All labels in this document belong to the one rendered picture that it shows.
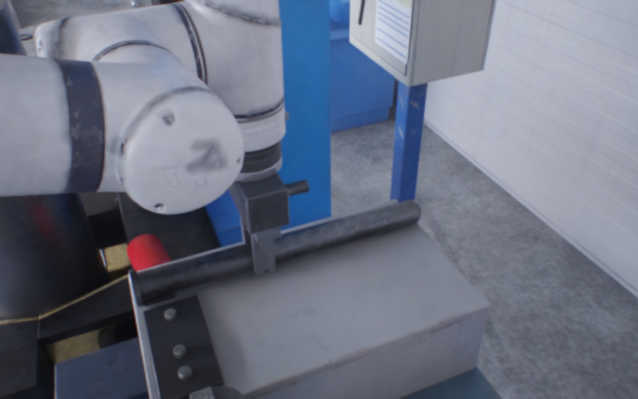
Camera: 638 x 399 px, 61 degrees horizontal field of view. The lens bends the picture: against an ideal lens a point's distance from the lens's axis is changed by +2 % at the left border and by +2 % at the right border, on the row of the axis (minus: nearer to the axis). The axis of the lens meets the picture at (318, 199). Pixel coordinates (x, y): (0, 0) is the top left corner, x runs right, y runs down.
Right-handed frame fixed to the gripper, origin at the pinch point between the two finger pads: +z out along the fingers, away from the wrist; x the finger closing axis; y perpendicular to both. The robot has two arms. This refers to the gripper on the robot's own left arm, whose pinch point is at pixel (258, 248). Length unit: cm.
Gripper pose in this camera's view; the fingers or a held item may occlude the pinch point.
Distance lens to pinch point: 70.8
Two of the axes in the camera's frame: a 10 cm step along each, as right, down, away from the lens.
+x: -3.8, -5.5, 7.4
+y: 9.2, -2.3, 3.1
